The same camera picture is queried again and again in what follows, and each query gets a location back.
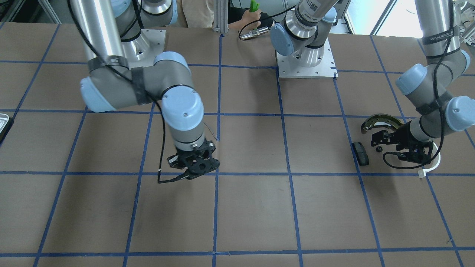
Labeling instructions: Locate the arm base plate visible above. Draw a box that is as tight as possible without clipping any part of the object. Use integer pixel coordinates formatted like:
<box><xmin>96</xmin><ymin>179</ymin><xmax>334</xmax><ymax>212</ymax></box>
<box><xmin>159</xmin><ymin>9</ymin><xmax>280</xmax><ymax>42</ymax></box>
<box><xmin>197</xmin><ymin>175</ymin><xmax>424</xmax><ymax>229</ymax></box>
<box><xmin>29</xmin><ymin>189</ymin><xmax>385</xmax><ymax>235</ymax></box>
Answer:
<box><xmin>122</xmin><ymin>29</ymin><xmax>166</xmax><ymax>68</ymax></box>
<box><xmin>276</xmin><ymin>39</ymin><xmax>339</xmax><ymax>79</ymax></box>

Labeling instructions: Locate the person in beige shirt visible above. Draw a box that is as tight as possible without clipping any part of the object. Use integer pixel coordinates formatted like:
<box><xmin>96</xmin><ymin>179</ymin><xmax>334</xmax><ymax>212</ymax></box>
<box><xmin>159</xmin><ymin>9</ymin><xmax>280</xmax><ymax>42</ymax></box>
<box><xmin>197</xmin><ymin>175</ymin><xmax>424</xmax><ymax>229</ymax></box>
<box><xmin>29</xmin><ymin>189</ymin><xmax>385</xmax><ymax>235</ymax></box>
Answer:
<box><xmin>177</xmin><ymin>0</ymin><xmax>275</xmax><ymax>30</ymax></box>

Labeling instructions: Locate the olive metal brake shoe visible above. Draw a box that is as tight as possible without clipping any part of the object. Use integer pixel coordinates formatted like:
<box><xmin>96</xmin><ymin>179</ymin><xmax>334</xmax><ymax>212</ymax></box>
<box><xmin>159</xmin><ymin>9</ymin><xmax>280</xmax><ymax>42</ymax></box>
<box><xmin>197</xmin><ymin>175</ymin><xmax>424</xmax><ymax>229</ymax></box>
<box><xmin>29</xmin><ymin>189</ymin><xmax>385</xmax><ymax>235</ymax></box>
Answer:
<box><xmin>361</xmin><ymin>113</ymin><xmax>404</xmax><ymax>134</ymax></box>

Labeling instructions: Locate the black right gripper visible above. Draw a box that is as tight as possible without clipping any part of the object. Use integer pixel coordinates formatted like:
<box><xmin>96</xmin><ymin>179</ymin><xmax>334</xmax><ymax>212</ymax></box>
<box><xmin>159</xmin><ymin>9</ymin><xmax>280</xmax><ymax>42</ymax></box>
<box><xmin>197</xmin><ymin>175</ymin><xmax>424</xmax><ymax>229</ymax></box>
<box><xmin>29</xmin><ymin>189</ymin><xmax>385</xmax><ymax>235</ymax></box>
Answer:
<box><xmin>167</xmin><ymin>140</ymin><xmax>220</xmax><ymax>180</ymax></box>

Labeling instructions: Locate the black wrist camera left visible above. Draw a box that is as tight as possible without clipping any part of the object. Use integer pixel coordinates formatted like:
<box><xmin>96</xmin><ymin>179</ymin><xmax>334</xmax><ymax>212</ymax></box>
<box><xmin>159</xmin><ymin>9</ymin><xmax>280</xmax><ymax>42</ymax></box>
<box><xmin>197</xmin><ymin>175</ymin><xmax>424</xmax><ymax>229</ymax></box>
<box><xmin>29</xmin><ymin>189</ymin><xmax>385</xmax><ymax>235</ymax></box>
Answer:
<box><xmin>396</xmin><ymin>150</ymin><xmax>432</xmax><ymax>165</ymax></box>

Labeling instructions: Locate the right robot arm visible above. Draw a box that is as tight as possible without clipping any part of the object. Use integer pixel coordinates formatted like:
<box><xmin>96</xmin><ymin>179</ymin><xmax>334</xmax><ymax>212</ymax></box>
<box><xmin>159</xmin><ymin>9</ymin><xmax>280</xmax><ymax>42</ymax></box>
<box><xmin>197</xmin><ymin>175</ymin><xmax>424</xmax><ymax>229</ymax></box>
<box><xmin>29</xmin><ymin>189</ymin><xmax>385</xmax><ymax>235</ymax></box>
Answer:
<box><xmin>67</xmin><ymin>0</ymin><xmax>220</xmax><ymax>181</ymax></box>

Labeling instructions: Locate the dark grey brake pad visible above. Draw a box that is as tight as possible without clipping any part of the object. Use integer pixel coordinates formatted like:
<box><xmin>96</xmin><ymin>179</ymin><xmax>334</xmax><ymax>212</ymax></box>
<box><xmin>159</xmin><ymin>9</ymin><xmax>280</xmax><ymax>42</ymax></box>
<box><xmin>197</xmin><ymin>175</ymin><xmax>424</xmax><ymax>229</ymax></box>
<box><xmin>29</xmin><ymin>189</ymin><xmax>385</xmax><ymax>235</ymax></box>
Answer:
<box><xmin>351</xmin><ymin>142</ymin><xmax>369</xmax><ymax>166</ymax></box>

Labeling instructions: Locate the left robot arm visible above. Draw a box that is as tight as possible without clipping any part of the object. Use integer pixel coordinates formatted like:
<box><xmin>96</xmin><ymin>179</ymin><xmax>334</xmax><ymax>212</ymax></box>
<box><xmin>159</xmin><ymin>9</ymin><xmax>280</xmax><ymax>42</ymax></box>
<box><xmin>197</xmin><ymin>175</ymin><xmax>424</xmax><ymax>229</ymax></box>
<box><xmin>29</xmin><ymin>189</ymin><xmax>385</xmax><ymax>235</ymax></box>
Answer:
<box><xmin>270</xmin><ymin>0</ymin><xmax>474</xmax><ymax>166</ymax></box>

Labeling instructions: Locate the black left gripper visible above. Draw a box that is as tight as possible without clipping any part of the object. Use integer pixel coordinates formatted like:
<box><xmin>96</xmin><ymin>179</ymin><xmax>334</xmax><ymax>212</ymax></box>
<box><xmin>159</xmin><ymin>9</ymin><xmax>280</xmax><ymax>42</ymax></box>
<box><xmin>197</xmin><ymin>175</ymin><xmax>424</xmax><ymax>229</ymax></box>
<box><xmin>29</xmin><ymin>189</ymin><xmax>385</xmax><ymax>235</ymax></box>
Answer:
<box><xmin>370</xmin><ymin>124</ymin><xmax>433</xmax><ymax>156</ymax></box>

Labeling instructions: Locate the white curved plastic strip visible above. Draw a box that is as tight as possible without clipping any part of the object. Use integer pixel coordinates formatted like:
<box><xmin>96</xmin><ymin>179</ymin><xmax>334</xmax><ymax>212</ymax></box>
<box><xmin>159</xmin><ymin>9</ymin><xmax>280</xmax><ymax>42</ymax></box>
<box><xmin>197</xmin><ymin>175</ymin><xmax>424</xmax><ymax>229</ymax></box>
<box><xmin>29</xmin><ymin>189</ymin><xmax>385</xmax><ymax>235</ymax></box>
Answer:
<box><xmin>418</xmin><ymin>142</ymin><xmax>441</xmax><ymax>178</ymax></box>

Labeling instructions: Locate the aluminium frame post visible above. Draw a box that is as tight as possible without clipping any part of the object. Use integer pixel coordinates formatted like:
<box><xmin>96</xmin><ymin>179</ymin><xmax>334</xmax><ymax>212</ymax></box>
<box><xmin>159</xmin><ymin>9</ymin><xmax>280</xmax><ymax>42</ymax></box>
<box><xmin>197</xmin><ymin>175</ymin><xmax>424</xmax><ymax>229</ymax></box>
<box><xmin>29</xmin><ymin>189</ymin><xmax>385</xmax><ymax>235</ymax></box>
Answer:
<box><xmin>212</xmin><ymin>0</ymin><xmax>229</xmax><ymax>36</ymax></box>

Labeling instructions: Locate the silver ribbed metal tray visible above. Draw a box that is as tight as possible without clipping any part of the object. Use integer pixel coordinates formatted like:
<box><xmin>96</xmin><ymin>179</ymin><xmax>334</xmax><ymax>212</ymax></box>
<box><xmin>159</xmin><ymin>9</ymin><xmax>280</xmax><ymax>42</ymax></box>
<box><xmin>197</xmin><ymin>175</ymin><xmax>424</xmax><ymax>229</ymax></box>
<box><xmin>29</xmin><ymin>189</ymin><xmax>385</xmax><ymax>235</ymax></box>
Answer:
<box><xmin>0</xmin><ymin>113</ymin><xmax>11</xmax><ymax>139</ymax></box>

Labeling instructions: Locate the green handled tool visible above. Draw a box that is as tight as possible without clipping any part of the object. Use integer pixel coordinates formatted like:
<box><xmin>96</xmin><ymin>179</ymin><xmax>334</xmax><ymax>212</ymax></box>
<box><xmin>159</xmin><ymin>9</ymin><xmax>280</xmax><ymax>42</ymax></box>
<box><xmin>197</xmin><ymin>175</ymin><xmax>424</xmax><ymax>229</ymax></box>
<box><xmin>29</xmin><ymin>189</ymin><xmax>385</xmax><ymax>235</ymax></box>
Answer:
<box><xmin>249</xmin><ymin>0</ymin><xmax>260</xmax><ymax>13</ymax></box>

